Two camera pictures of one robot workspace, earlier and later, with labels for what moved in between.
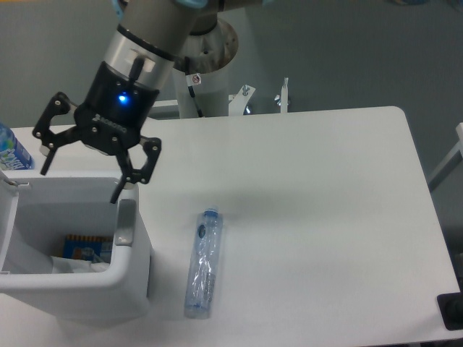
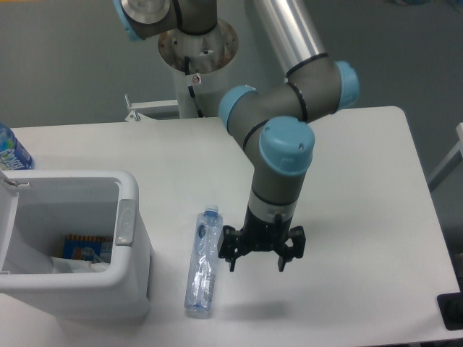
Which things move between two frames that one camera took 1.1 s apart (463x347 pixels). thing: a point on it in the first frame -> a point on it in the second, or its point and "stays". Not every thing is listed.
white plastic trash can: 36,212 stays
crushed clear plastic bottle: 205,264 stays
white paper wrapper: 64,265 stays
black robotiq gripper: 116,105 -> 260,235
